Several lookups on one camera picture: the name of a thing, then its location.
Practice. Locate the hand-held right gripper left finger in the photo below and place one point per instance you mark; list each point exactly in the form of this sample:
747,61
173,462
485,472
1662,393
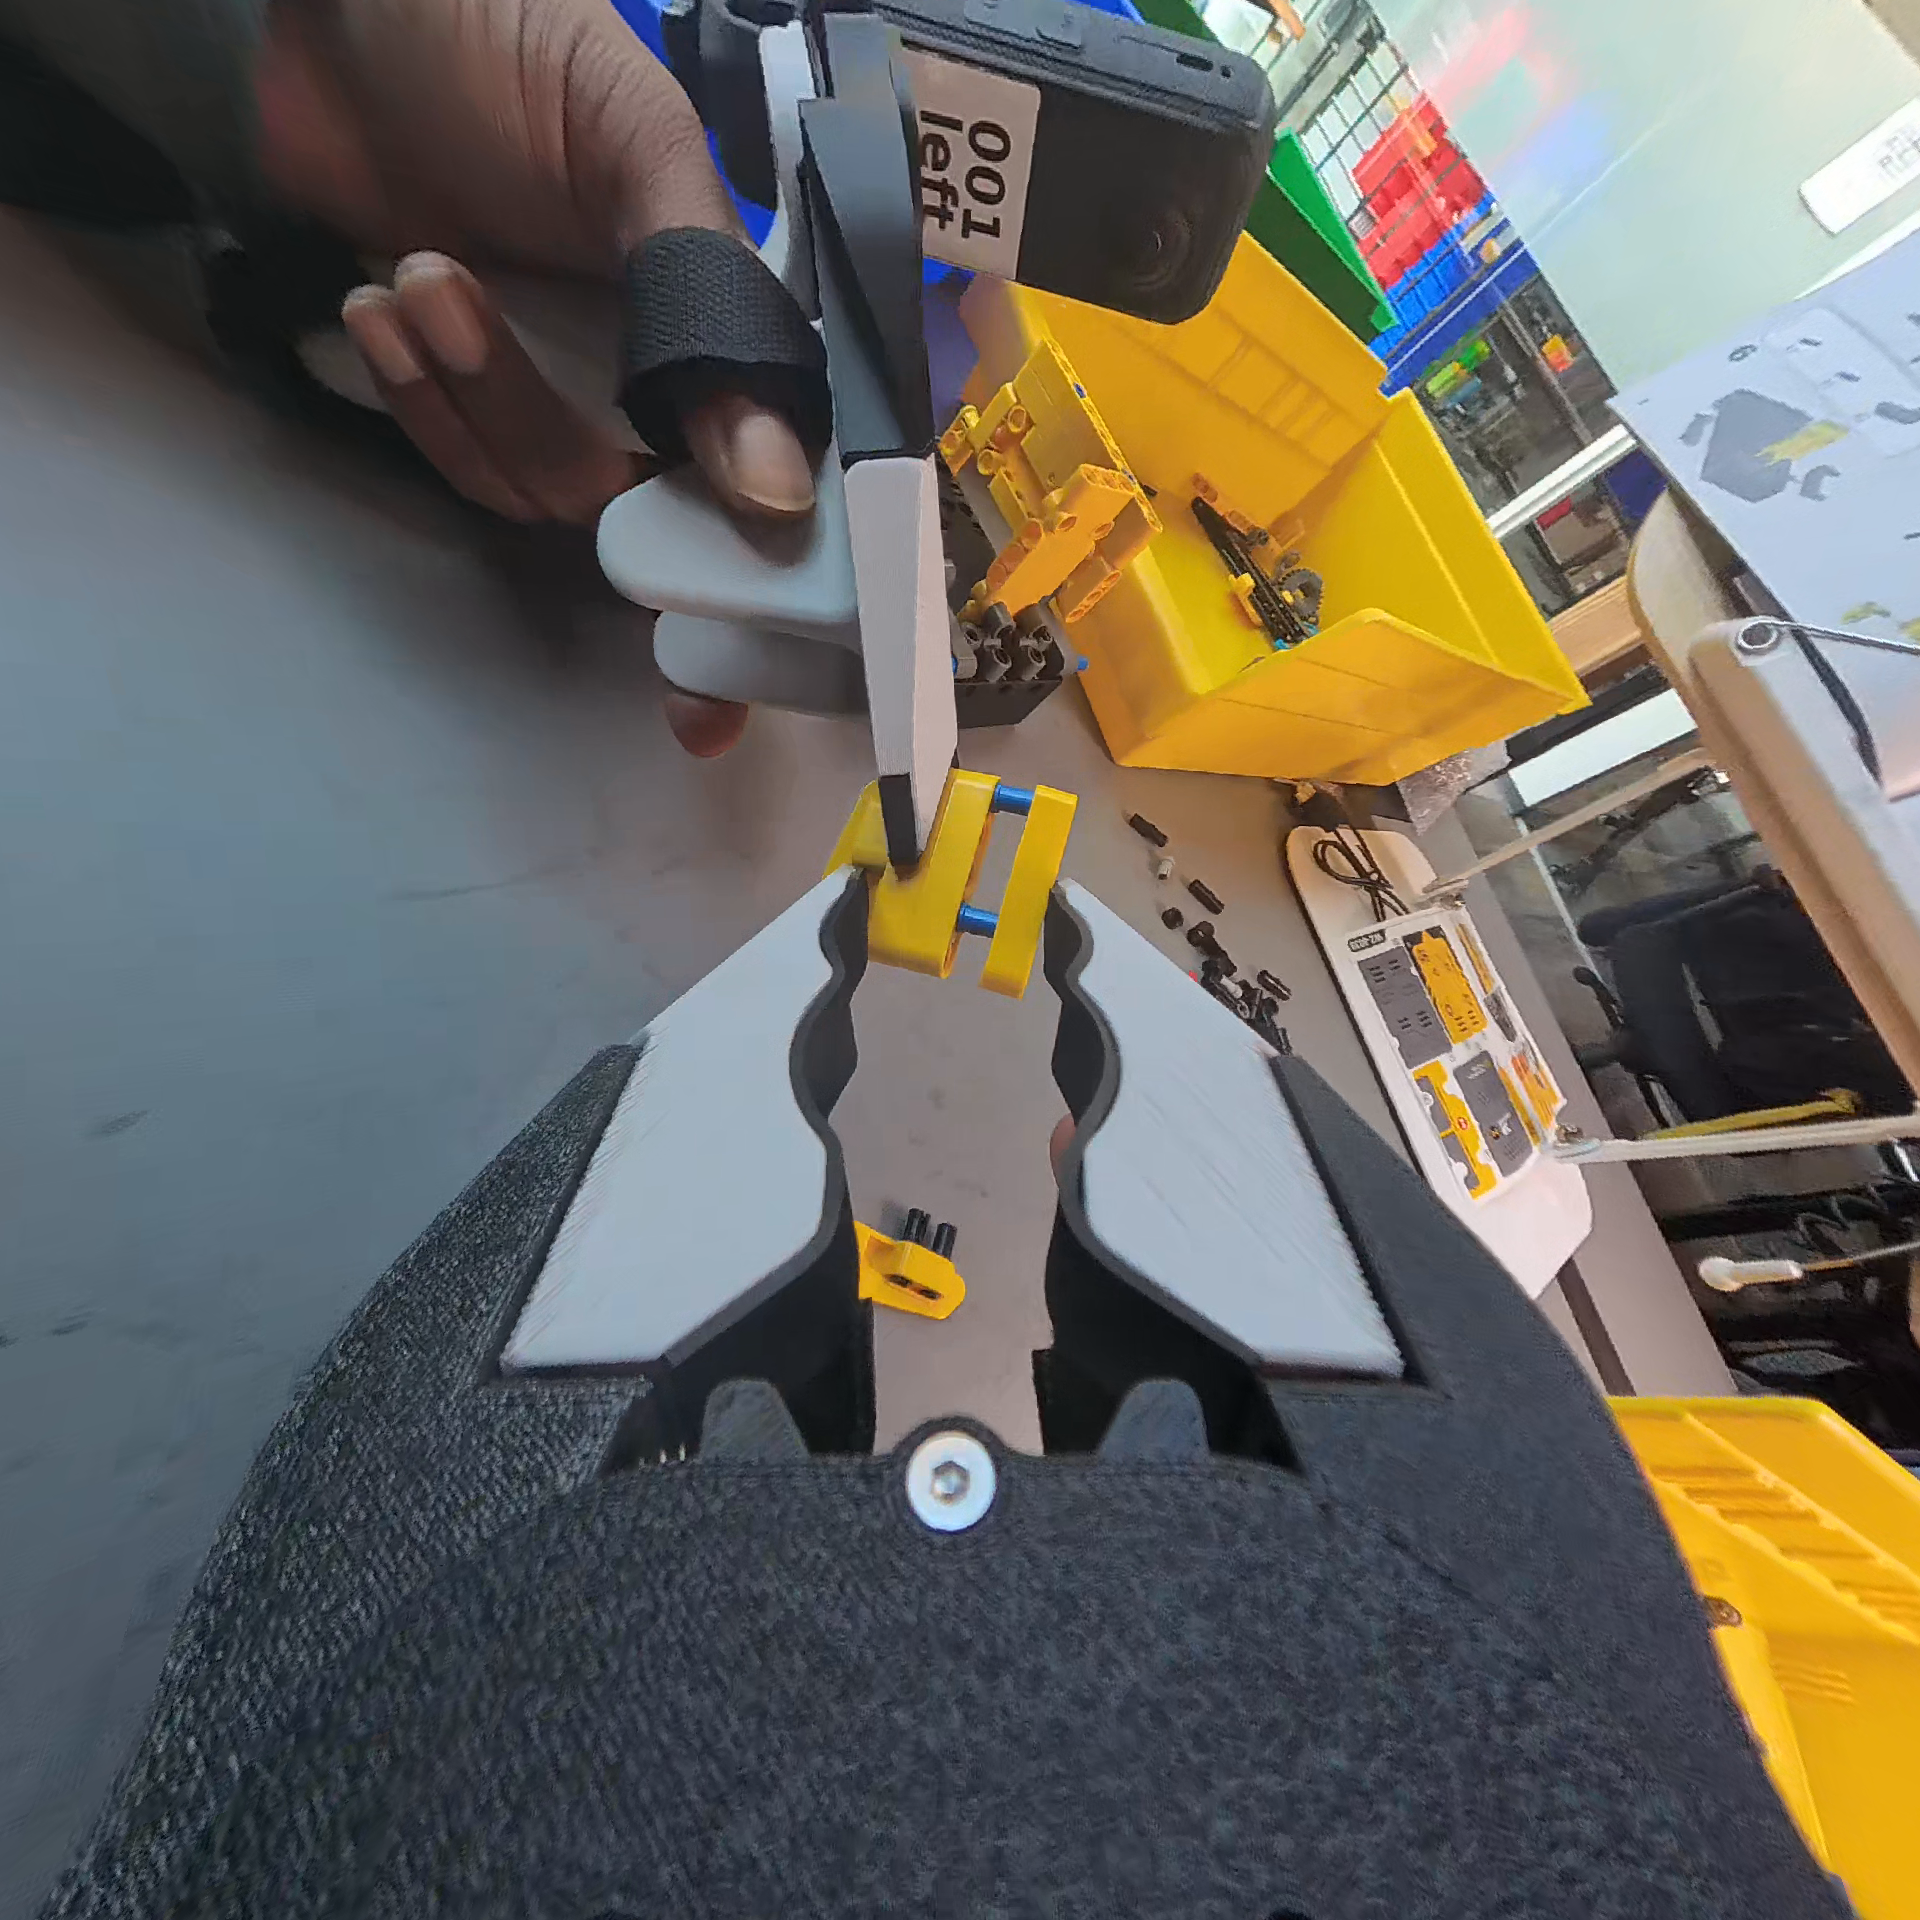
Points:
677,1199

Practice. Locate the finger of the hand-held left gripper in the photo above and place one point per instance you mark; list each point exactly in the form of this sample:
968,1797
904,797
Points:
904,628

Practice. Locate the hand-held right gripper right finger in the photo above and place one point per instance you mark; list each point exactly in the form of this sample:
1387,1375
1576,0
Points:
1232,1199

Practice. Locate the yellow lego plate black pins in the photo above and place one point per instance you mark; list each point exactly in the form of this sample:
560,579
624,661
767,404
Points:
897,1286

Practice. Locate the yellow lego subassembly blue pins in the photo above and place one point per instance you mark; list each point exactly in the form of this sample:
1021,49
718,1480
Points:
907,905

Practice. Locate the person's left forearm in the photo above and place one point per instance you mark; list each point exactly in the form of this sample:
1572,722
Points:
135,180

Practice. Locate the lego model on black base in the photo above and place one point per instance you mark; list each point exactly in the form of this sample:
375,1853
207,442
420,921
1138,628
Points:
1034,495

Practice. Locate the pile of small lego pieces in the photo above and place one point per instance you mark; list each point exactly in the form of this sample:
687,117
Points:
1208,897

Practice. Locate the lego tracked assembly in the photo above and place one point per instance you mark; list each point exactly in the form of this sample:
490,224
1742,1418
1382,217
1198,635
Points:
1261,571

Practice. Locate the person's left hand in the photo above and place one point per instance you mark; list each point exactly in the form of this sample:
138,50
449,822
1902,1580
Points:
525,135

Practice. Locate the green storage bin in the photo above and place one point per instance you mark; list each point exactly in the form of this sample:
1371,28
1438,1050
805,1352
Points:
1312,224

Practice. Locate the white rounded instruction card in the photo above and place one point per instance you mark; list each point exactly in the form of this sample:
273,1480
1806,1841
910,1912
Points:
1438,987

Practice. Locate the shelf of coloured bins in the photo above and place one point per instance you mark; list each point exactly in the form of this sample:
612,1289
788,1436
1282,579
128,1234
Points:
1426,198

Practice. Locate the blue storage bin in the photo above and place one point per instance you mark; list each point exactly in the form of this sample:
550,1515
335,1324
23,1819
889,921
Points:
747,211

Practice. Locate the yellow storage bin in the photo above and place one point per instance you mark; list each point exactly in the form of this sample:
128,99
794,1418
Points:
1798,1577
1351,689

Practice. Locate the dark office chair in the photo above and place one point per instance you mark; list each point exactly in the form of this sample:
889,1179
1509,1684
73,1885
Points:
1728,961

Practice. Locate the pale document stand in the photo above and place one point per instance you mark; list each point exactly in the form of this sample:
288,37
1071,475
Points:
1798,780

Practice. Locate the large printed instruction sheet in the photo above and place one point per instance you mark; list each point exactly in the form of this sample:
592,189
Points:
1770,418

